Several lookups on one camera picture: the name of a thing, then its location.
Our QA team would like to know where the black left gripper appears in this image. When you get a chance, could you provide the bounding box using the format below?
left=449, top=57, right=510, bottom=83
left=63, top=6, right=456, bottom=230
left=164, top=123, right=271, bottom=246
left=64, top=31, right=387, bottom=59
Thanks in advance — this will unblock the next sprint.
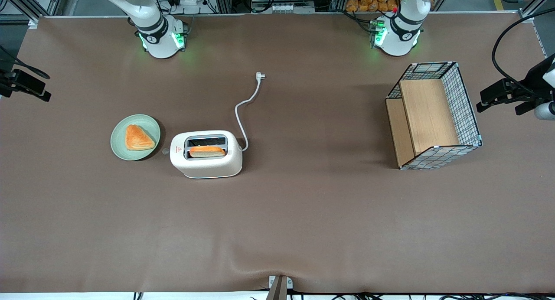
left=476, top=55, right=553, bottom=115

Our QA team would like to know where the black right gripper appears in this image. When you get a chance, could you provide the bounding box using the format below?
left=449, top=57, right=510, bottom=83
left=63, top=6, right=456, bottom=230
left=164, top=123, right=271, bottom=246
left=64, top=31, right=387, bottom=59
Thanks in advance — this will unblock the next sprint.
left=0, top=69, right=52, bottom=102

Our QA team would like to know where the white two-slot toaster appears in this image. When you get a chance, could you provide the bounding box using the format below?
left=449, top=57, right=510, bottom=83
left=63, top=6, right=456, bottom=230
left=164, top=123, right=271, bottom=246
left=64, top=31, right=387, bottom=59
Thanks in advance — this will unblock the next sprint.
left=162, top=130, right=243, bottom=179

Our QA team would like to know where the pale green round plate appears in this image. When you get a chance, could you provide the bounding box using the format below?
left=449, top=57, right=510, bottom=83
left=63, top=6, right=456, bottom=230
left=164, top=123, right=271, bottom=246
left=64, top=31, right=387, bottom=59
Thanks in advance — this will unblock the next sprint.
left=110, top=114, right=161, bottom=161

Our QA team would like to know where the triangular orange pastry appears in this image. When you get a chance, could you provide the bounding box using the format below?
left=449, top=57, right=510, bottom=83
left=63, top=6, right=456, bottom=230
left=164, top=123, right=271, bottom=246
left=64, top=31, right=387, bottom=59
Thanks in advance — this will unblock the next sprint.
left=125, top=124, right=156, bottom=151

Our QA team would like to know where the pile of orange bread rolls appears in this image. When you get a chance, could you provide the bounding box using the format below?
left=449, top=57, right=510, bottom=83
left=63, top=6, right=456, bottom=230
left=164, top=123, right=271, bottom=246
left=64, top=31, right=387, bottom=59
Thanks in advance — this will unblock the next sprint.
left=346, top=0, right=399, bottom=13

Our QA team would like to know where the toast slice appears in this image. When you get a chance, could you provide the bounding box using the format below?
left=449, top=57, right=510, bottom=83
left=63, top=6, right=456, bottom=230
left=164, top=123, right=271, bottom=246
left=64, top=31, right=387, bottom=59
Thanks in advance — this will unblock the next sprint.
left=189, top=146, right=226, bottom=158

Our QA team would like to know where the brown table mat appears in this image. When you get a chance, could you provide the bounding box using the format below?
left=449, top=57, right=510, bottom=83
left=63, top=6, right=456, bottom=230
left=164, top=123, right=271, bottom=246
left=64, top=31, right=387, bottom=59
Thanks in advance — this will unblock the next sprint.
left=0, top=13, right=555, bottom=294

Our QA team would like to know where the grey control unit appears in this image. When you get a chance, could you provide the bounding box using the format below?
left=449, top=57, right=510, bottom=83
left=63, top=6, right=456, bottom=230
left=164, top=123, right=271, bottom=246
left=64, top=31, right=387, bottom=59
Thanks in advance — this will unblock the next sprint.
left=251, top=0, right=318, bottom=13

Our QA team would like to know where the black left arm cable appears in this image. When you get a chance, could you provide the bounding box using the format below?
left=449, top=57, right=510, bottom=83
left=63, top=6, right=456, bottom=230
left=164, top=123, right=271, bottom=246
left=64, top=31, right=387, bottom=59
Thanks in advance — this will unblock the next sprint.
left=491, top=7, right=555, bottom=98

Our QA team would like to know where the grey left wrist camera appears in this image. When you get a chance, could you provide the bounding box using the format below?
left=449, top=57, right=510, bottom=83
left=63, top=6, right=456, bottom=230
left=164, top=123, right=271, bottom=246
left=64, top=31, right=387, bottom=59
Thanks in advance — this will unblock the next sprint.
left=533, top=101, right=555, bottom=121

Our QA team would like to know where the wire basket with wooden panels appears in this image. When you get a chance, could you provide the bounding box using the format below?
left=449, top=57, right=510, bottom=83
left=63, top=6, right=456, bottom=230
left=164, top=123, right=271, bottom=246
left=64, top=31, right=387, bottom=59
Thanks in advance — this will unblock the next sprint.
left=385, top=62, right=483, bottom=170

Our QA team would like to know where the white toaster power cord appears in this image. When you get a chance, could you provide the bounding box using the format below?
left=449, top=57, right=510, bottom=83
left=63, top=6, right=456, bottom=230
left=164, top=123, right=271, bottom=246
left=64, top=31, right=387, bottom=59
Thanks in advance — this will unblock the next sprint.
left=235, top=72, right=266, bottom=152

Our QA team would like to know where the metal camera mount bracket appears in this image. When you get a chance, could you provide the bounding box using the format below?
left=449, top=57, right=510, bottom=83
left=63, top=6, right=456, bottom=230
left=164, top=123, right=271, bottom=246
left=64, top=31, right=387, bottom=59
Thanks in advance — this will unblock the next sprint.
left=268, top=275, right=294, bottom=300

